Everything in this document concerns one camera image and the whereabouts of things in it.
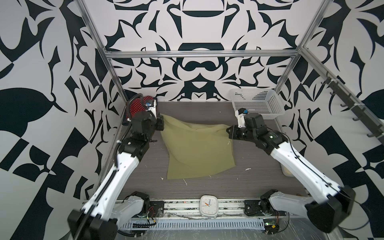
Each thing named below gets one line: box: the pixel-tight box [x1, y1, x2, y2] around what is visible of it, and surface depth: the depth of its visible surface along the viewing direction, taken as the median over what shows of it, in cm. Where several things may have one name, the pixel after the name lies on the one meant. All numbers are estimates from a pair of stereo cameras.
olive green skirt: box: [159, 113, 236, 180], surface depth 85 cm
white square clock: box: [200, 195, 219, 219], surface depth 75 cm
